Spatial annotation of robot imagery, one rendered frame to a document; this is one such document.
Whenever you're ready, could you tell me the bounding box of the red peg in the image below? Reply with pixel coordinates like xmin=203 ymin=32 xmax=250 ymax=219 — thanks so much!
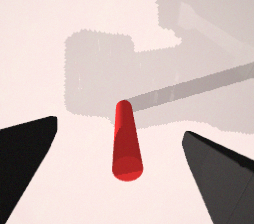
xmin=112 ymin=100 xmax=143 ymax=182

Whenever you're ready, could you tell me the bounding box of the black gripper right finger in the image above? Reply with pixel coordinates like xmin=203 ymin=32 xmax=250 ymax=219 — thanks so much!
xmin=182 ymin=131 xmax=254 ymax=224

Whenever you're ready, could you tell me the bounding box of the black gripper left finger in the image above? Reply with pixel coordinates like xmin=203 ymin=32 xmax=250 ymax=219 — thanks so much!
xmin=0 ymin=116 xmax=58 ymax=224

